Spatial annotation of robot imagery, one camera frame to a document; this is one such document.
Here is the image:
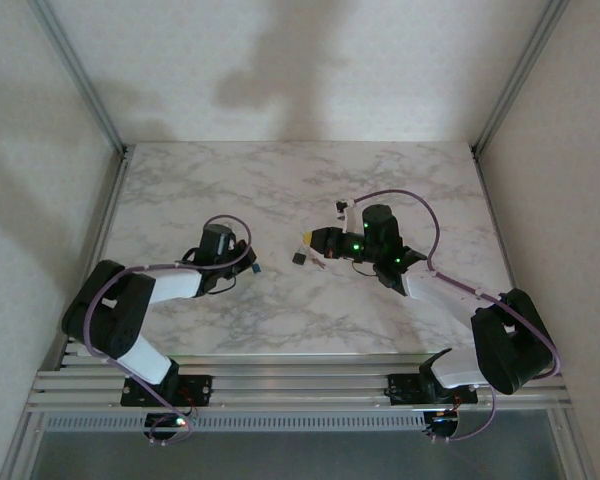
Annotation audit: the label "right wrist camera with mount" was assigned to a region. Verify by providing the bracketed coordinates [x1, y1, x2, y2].
[333, 198, 362, 232]

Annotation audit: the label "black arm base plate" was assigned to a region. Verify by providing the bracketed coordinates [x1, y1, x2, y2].
[119, 374, 215, 407]
[387, 372, 479, 407]

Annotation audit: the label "small circuit board with LED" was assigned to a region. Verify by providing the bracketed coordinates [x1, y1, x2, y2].
[424, 407, 462, 444]
[143, 407, 197, 447]

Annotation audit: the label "aluminium side rail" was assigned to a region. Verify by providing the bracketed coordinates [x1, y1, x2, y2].
[54, 149, 134, 374]

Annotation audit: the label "aluminium base frame rails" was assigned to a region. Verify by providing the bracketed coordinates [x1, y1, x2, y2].
[24, 352, 574, 414]

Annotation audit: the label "grey slotted cable duct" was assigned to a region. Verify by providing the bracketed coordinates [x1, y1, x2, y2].
[44, 412, 426, 432]

